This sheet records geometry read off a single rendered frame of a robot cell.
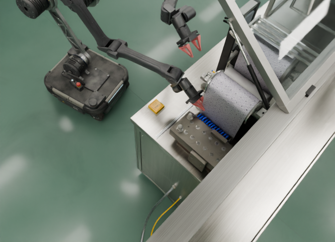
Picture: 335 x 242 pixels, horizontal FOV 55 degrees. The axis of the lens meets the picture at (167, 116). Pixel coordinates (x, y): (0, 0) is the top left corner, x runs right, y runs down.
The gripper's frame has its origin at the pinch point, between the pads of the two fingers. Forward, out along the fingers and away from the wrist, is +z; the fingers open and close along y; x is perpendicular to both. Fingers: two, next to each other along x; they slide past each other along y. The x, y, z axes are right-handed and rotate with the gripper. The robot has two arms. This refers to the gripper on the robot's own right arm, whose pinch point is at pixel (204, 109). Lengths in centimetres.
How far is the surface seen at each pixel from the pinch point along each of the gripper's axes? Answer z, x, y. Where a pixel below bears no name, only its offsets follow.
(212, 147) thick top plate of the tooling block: 17.1, 4.3, 12.4
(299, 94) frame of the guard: 2, 70, 6
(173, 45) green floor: -37, -143, -96
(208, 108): 0.0, 4.7, 0.2
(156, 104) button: -15.5, -25.7, 9.3
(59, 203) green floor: 4, -120, 86
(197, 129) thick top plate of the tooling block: 6.1, -1.8, 9.8
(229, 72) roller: -8.1, 13.7, -17.4
